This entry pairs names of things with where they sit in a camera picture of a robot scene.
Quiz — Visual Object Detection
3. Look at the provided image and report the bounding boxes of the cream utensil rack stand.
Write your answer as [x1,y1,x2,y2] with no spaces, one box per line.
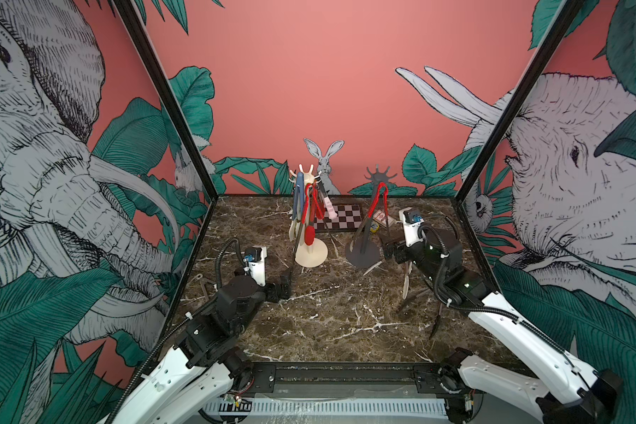
[289,164,328,269]

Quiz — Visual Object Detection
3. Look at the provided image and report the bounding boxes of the dark grey utensil rack stand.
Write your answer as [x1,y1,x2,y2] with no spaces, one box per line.
[346,165,396,269]

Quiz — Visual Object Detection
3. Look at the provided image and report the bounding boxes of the pink steel tongs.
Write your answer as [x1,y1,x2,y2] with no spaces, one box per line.
[317,181,338,221]

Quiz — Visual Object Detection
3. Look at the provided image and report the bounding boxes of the red looped steel tongs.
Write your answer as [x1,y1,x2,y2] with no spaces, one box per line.
[353,182,389,254]

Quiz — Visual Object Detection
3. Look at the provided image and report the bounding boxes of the red handled steel tongs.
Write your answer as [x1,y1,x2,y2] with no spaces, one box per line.
[300,184,313,224]

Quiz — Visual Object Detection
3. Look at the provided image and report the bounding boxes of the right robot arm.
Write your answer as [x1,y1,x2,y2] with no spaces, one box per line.
[382,223,623,423]

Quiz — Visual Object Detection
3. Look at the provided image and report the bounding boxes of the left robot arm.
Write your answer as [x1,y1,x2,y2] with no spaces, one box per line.
[100,247,294,423]

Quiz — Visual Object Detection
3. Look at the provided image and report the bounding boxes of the white tipped steel tongs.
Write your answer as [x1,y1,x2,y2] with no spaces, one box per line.
[363,261,413,300]

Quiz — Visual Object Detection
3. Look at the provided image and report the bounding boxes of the playing card box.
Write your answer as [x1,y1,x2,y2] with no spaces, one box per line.
[373,210,398,227]

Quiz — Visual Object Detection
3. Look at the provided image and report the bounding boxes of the chessboard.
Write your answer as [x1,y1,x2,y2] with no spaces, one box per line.
[312,204,362,233]

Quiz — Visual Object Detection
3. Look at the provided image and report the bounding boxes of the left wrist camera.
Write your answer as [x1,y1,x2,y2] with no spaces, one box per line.
[243,246,268,287]

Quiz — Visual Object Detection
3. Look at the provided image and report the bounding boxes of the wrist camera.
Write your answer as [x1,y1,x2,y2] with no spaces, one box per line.
[399,207,424,247]
[243,246,268,287]

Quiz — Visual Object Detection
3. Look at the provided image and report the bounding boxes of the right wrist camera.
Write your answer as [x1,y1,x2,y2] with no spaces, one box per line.
[399,207,424,247]

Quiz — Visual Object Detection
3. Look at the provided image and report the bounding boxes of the white slotted cable duct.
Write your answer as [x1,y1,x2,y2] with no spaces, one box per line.
[201,397,449,420]

